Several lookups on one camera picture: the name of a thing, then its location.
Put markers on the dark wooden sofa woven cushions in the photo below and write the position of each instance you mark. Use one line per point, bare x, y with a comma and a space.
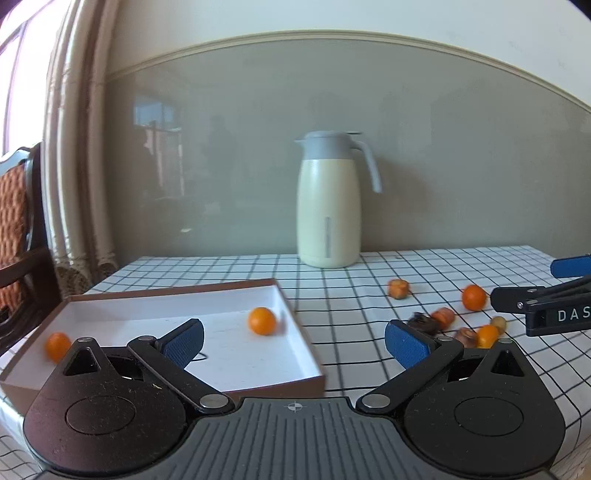
16, 221

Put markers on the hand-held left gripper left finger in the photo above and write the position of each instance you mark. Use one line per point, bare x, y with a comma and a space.
183, 342

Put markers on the cream thermos jug grey lid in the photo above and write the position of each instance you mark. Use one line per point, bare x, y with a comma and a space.
328, 207

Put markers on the dark brown doughnut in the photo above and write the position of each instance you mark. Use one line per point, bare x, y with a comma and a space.
424, 323

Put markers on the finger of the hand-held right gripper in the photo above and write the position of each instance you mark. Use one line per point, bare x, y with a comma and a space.
572, 266
512, 297

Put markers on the window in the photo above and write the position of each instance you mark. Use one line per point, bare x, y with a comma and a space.
23, 69

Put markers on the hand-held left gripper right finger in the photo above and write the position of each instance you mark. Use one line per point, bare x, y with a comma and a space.
407, 344

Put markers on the beige curtain with lace hem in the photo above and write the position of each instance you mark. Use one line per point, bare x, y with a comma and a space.
78, 161

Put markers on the orange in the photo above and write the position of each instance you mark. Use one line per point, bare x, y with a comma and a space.
262, 321
57, 346
487, 336
474, 297

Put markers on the brown cardboard box white inside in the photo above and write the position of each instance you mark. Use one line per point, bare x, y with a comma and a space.
161, 314

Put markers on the white black checked tablecloth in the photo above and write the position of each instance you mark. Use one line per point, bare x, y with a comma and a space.
369, 295

